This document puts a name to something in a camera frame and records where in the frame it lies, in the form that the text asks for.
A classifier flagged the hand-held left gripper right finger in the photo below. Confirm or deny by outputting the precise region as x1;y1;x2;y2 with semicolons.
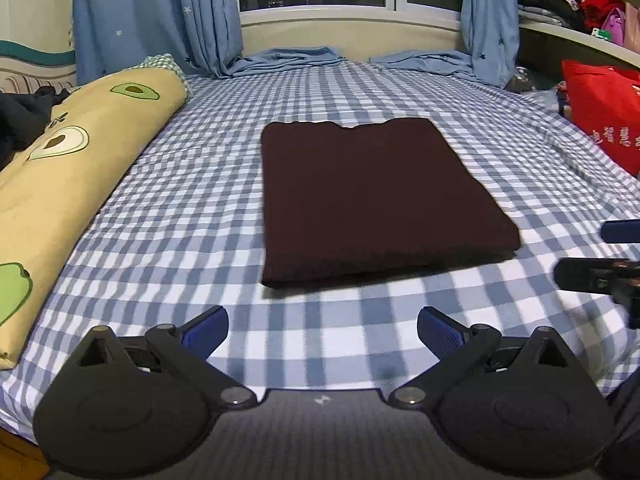
387;306;572;412

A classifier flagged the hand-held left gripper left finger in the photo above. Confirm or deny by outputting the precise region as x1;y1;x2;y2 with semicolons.
76;305;260;412

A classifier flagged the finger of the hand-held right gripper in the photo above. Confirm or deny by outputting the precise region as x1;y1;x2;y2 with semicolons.
600;219;640;245
553;257;640;297

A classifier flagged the dark maroon garment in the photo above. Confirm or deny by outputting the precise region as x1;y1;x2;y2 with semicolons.
260;117;523;290

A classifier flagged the pile of dark clothes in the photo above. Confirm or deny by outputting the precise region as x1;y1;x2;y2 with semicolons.
516;0;587;30

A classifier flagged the red shopping bag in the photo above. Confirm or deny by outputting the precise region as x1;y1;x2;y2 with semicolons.
560;59;640;178

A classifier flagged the blue checked bed sheet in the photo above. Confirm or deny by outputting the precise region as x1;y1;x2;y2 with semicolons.
0;57;640;446

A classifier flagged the yellow avocado print bolster pillow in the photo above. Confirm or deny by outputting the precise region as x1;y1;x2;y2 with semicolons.
0;66;190;372

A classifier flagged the pink bag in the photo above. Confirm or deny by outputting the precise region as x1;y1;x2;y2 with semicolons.
601;6;627;50

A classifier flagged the white curved shelf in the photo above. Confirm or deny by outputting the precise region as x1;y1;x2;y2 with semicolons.
515;0;640;68

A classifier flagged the red clothing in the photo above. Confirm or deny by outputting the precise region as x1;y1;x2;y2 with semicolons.
579;0;627;32

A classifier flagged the blue star curtain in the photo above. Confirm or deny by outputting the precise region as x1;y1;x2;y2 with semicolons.
73;0;347;87
369;0;522;90

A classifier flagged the green checked pillow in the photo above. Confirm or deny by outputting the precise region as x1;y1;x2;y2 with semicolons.
134;53;195;105

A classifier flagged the dark blue clothing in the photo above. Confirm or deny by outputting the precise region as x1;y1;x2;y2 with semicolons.
0;86;72;167

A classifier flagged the white teal striped headboard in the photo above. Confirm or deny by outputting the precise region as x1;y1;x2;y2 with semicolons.
0;39;77;93

